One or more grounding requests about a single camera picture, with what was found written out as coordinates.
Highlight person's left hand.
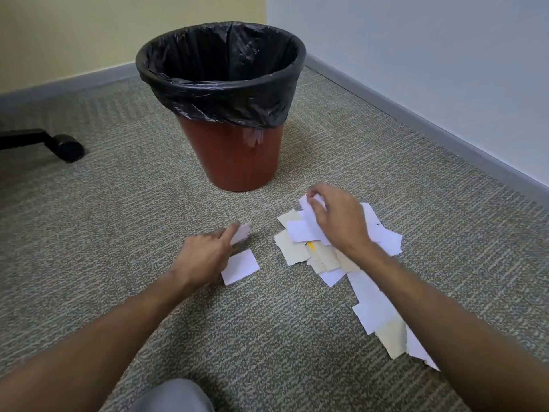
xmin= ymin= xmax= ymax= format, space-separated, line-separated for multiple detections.
xmin=174 ymin=222 xmax=243 ymax=292

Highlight person's right hand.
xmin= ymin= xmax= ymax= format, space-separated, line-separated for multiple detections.
xmin=305 ymin=183 xmax=378 ymax=259

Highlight small white paper scrap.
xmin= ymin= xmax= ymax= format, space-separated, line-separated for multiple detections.
xmin=230 ymin=222 xmax=252 ymax=246

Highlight torn white paper sheet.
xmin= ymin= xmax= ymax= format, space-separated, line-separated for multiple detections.
xmin=298 ymin=194 xmax=332 ymax=247

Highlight person's right forearm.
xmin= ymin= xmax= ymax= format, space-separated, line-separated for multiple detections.
xmin=343 ymin=242 xmax=549 ymax=412

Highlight person's left forearm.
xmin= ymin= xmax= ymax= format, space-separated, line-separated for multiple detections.
xmin=0 ymin=267 xmax=194 ymax=412

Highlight rectangular white paper piece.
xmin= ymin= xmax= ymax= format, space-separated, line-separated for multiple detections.
xmin=220 ymin=248 xmax=261 ymax=286

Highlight brown-red plastic waste bin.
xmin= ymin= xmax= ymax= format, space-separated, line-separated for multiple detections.
xmin=178 ymin=115 xmax=286 ymax=193

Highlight pile of torn paper pieces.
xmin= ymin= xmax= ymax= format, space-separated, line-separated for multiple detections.
xmin=274 ymin=201 xmax=441 ymax=372

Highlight black plastic bin liner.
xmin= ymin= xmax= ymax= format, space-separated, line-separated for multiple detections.
xmin=136 ymin=21 xmax=307 ymax=146

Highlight person's grey trousers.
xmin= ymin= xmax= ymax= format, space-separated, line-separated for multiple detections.
xmin=128 ymin=378 xmax=215 ymax=412

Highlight black office chair base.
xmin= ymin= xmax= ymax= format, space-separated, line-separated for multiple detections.
xmin=0 ymin=128 xmax=85 ymax=164

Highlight grey wall baseboard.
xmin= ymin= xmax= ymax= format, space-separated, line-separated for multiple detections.
xmin=0 ymin=61 xmax=140 ymax=109
xmin=304 ymin=53 xmax=549 ymax=209

